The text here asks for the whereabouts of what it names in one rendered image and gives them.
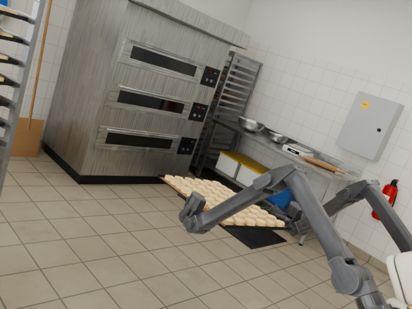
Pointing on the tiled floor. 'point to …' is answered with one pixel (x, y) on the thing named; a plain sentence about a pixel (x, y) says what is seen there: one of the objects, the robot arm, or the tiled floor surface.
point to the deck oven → (135, 89)
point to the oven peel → (26, 141)
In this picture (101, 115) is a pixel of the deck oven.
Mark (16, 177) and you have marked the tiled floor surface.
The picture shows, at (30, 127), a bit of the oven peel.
